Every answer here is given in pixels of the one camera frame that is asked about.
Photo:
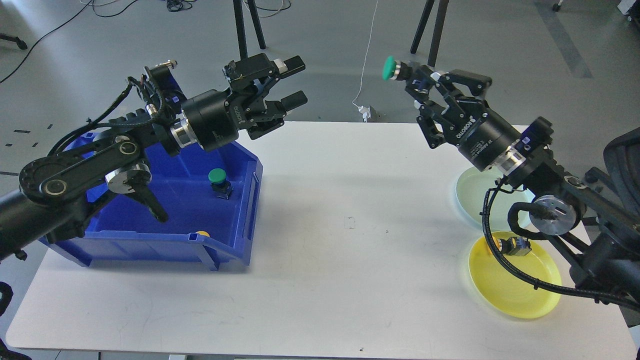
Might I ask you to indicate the yellow push button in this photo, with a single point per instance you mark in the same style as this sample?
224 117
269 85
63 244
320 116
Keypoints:
513 246

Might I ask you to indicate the black office chair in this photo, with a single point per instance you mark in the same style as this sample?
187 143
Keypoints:
622 176

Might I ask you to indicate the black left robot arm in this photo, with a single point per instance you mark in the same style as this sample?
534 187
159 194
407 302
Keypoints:
59 194

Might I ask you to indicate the light green plate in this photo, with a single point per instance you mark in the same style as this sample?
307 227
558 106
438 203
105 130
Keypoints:
471 188

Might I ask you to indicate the green push button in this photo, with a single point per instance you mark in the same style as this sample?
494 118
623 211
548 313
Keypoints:
219 183
397 70

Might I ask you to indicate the blue plastic bin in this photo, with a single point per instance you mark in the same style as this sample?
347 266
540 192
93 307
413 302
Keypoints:
125 230

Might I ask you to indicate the white power adapter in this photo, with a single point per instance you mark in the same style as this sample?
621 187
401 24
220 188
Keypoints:
369 114

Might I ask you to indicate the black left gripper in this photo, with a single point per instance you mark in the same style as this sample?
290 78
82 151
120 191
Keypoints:
213 118

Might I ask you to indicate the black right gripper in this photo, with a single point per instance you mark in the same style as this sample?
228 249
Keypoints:
452 110

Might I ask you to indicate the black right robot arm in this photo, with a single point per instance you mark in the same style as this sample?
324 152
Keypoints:
598 238

